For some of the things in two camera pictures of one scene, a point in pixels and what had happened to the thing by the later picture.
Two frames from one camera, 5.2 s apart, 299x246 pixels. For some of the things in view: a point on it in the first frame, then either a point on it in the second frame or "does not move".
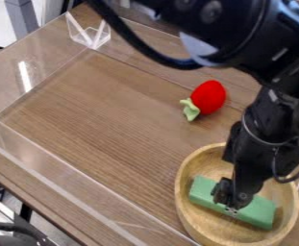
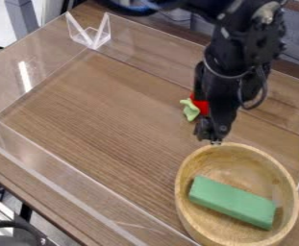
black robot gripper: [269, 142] to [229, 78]
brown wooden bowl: [217, 227] does not move
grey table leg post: [23, 16] does not move
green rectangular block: [258, 211] does not move
